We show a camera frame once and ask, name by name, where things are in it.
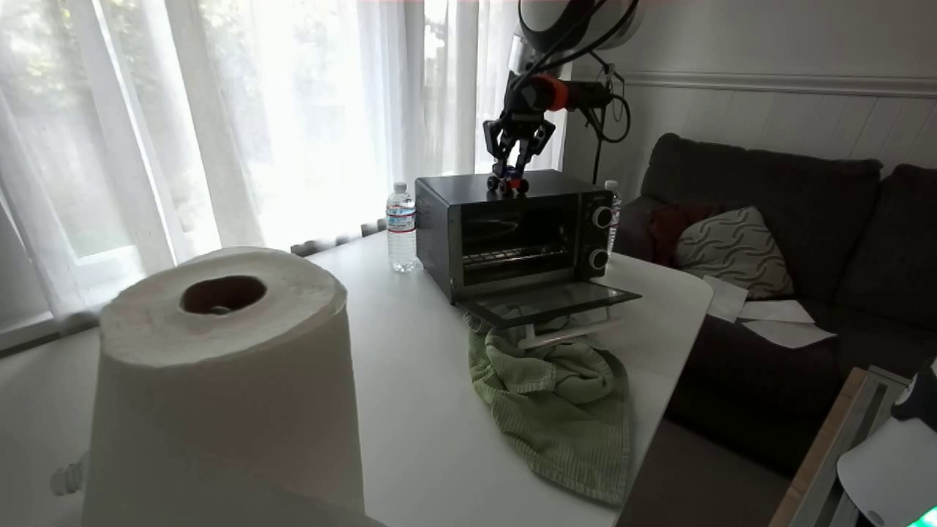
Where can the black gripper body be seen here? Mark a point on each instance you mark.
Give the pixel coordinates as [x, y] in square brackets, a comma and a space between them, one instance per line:
[525, 100]

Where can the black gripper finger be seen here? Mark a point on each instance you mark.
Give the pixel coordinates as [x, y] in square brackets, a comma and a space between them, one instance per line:
[499, 144]
[531, 139]

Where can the red and blue toy car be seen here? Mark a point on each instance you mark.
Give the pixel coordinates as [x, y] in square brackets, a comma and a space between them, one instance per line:
[508, 185]

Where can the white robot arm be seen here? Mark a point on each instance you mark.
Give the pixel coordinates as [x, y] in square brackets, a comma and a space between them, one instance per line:
[555, 33]

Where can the black toaster oven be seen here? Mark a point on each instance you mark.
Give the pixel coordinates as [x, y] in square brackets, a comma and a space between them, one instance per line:
[521, 252]

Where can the black floor lamp stand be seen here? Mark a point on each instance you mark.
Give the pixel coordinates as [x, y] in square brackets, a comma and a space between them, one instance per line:
[613, 116]

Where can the clear plastic water bottle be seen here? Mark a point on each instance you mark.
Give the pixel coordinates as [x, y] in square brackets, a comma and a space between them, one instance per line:
[401, 230]

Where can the dark red cushion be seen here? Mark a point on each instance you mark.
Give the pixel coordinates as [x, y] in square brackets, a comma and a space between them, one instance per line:
[662, 230]

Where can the patterned grey cushion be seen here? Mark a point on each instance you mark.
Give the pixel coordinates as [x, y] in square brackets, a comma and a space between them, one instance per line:
[736, 246]

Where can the green towel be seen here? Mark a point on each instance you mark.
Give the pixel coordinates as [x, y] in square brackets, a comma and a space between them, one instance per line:
[562, 407]

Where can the white papers on sofa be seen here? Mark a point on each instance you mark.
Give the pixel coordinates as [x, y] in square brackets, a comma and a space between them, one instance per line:
[776, 321]

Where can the dark brown sofa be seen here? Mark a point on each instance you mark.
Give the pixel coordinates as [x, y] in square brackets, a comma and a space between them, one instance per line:
[862, 251]

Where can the white sheer curtain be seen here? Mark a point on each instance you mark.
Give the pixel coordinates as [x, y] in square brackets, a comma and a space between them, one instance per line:
[143, 132]

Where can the white paper towel roll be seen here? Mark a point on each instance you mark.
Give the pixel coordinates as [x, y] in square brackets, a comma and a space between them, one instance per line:
[225, 400]

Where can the wooden side table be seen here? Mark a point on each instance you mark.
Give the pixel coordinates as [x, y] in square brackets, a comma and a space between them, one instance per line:
[815, 495]

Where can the white plate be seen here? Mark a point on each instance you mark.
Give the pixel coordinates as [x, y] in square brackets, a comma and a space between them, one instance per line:
[890, 476]

